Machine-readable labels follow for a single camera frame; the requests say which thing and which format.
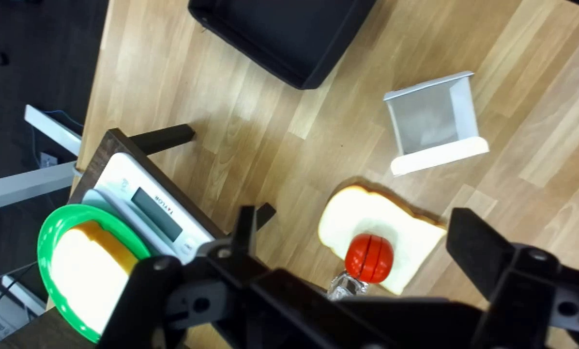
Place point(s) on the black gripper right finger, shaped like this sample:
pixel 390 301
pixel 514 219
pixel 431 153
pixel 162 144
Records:
pixel 495 272

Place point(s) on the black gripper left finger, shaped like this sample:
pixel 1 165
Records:
pixel 146 303

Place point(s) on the green plate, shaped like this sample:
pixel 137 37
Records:
pixel 49 235

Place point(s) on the toy bread slice brown crust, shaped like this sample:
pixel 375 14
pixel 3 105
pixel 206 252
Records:
pixel 367 210

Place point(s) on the small glass shaker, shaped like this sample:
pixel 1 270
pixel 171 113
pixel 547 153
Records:
pixel 346 285

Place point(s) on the white carton blue triangle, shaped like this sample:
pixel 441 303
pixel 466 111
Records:
pixel 431 122

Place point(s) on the black rectangular tray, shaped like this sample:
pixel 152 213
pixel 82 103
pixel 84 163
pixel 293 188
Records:
pixel 290 35

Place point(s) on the grey metal table frame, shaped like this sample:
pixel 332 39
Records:
pixel 18 186

